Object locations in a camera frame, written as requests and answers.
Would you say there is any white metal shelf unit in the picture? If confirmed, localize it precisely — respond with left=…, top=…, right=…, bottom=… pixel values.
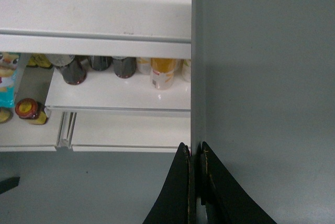
left=1, top=0, right=191, bottom=153

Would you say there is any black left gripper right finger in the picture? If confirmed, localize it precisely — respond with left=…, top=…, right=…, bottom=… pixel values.
left=200, top=141, right=275, bottom=223

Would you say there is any yellow white drink bottle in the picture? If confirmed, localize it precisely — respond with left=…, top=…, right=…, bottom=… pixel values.
left=150, top=58, right=176, bottom=90

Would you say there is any dark tea bottle right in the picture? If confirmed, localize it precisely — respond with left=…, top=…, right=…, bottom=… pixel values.
left=113, top=57, right=137, bottom=79

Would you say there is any red lid sauce jar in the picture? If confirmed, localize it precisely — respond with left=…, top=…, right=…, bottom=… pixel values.
left=15, top=98, right=49, bottom=125

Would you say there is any dark tea bottle left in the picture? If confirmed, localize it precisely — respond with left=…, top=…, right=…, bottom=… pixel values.
left=46, top=54, right=87, bottom=85

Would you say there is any dark tea bottle middle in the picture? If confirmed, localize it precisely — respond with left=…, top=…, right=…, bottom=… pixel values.
left=87, top=55, right=112, bottom=71

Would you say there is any grey rectangular serving tray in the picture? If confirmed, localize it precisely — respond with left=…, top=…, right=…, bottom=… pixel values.
left=191, top=0, right=334, bottom=223

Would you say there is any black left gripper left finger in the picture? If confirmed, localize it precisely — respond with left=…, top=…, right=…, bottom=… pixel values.
left=143, top=143, right=196, bottom=223

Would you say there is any dark tea bottle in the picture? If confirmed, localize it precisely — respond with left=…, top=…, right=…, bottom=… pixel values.
left=87, top=55, right=112, bottom=71
left=113, top=57, right=137, bottom=79
left=46, top=54, right=87, bottom=85

